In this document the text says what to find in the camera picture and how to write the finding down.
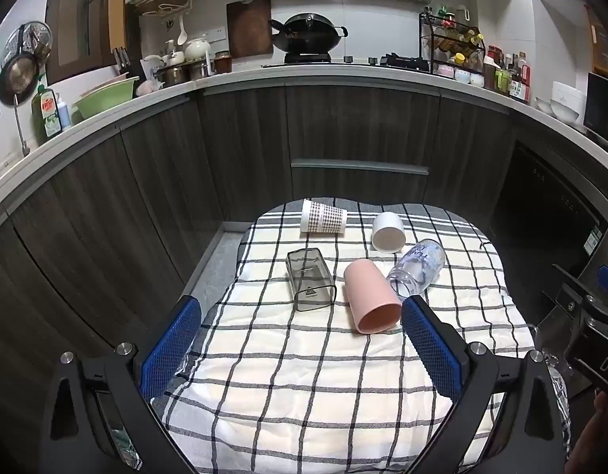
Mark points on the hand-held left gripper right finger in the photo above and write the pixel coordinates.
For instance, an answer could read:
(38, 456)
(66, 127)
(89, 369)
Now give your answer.
(434, 350)

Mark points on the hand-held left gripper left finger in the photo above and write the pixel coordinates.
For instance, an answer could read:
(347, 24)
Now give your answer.
(170, 350)

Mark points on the clear printed glass cup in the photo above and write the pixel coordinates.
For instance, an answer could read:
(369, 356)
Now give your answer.
(416, 269)

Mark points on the pink cup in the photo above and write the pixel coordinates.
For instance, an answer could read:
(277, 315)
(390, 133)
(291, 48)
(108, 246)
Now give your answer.
(368, 291)

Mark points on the white cup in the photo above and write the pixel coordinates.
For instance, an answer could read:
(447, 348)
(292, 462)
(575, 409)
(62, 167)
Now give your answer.
(388, 234)

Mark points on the grey transparent square cup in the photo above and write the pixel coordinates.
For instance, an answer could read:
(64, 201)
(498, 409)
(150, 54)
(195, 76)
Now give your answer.
(311, 276)

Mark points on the brown houndstooth patterned cup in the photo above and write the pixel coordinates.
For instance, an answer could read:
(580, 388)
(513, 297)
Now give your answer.
(326, 217)

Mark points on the person's right hand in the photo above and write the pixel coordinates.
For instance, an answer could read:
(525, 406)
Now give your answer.
(602, 401)

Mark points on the black built-in dishwasher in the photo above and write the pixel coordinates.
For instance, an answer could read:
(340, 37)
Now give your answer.
(546, 202)

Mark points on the black white checked cloth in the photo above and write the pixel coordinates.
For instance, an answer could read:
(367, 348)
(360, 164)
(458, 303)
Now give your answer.
(284, 395)

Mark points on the black microwave oven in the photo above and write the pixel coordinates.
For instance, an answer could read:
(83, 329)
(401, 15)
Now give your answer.
(602, 108)

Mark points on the stack of white bowls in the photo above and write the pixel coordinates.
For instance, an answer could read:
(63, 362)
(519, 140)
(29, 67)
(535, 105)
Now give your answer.
(568, 101)

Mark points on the small white bowl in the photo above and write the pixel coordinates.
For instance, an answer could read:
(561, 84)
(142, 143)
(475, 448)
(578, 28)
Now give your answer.
(544, 106)

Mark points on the group of sauce bottles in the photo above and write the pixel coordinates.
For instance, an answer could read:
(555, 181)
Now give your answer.
(506, 76)

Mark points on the green plastic basin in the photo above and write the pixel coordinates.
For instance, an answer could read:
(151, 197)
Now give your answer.
(106, 101)

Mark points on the white pump bottle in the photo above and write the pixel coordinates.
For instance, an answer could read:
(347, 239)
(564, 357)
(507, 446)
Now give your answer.
(64, 113)

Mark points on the green dish soap bottle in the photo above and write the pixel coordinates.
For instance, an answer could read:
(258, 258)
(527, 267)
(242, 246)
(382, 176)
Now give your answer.
(47, 113)

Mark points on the steel pot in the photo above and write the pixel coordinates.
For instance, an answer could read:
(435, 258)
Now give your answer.
(171, 74)
(201, 69)

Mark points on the white pitcher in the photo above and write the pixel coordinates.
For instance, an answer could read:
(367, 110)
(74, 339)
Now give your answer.
(150, 66)

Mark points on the black gas stove burner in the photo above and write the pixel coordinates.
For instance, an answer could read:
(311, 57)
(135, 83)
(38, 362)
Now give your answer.
(405, 61)
(307, 57)

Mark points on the knife block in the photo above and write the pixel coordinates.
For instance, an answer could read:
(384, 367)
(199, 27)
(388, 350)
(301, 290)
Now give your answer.
(122, 64)

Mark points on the red jar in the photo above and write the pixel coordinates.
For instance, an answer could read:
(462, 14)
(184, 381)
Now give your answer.
(223, 63)

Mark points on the white teapot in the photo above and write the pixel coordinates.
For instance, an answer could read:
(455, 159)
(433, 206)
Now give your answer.
(197, 49)

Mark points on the hanging frying pan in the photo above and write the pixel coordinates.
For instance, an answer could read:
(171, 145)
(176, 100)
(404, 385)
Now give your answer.
(18, 76)

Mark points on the white hanging spoon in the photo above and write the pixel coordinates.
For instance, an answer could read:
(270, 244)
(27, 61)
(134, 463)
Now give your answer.
(182, 34)

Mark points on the wooden cutting board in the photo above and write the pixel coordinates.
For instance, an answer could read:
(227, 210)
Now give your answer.
(249, 27)

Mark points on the black wok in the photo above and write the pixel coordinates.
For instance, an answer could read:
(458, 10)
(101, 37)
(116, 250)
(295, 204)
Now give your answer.
(308, 32)

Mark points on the hanging metal strainer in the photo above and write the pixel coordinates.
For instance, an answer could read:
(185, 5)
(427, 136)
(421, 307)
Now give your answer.
(29, 34)

